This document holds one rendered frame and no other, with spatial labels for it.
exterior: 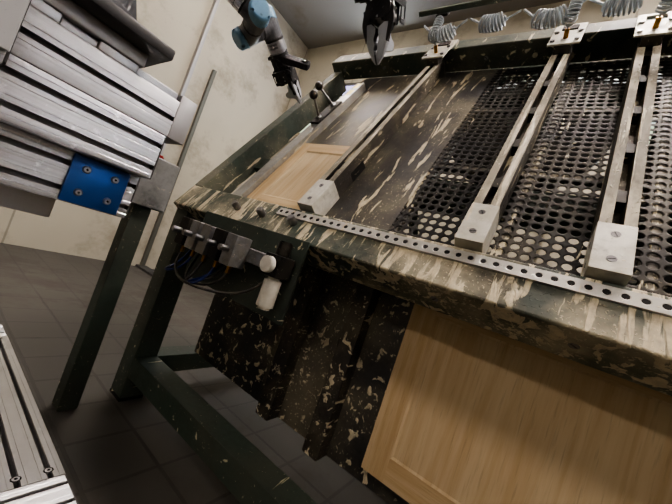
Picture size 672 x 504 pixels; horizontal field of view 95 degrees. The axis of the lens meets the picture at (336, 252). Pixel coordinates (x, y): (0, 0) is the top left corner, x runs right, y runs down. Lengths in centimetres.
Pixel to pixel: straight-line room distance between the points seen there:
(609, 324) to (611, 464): 36
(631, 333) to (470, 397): 40
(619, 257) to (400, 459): 71
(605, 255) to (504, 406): 42
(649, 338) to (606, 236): 20
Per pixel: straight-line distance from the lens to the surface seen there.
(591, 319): 68
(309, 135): 147
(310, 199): 97
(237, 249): 90
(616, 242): 78
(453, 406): 94
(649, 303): 73
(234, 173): 150
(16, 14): 56
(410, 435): 100
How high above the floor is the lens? 77
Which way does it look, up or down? 3 degrees up
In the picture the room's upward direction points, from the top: 19 degrees clockwise
